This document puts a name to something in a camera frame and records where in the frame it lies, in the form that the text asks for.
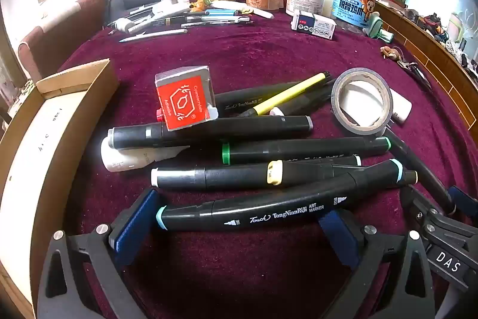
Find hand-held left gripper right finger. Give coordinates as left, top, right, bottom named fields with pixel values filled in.
left=319, top=210, right=437, bottom=319

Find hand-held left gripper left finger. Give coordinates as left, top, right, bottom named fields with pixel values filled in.
left=37, top=188, right=161, bottom=319

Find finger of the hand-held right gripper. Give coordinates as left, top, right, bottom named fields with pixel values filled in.
left=448, top=186, right=478, bottom=217
left=401, top=186, right=467, bottom=248

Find black marker light blue caps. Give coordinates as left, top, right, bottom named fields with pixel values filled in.
left=156, top=159, right=418, bottom=232

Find black marker green caps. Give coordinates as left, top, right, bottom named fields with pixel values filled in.
left=221, top=137, right=392, bottom=165

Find cardboard box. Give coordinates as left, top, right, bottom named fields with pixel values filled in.
left=0, top=58, right=120, bottom=319

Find grey tape roll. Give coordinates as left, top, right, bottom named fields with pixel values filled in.
left=331, top=67, right=394, bottom=136

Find black marker white caps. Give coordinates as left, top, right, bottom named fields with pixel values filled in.
left=150, top=166, right=271, bottom=191

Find white power adapter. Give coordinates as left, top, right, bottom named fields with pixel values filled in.
left=100, top=137, right=192, bottom=173
left=388, top=94, right=413, bottom=124

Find black marker cream caps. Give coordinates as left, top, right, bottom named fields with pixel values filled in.
left=266, top=155, right=362, bottom=187

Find orange label glue pack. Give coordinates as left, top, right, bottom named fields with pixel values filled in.
left=154, top=65, right=218, bottom=132

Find black marker grey caps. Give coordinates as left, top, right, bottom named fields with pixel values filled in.
left=107, top=115, right=314, bottom=150

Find bunch of keys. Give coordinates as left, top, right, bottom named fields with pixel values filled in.
left=380, top=45, right=432, bottom=90

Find yellow pen black cap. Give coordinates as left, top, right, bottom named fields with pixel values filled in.
left=239, top=71, right=331, bottom=118

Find wooden shelf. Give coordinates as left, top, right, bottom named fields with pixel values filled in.
left=373, top=1, right=478, bottom=114

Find pile of assorted trinkets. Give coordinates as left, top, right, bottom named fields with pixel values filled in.
left=405, top=7, right=478, bottom=75

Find silver pen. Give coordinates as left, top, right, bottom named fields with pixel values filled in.
left=118, top=28, right=188, bottom=42

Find red-brown chair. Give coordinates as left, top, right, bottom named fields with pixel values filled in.
left=18, top=0, right=110, bottom=82

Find maroon velvet tablecloth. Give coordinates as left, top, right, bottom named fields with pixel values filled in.
left=56, top=10, right=478, bottom=319

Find small white printed box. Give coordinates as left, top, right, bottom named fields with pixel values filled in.
left=291, top=9, right=337, bottom=41

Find cluster of pens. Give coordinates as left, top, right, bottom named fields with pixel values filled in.
left=108, top=0, right=275, bottom=36

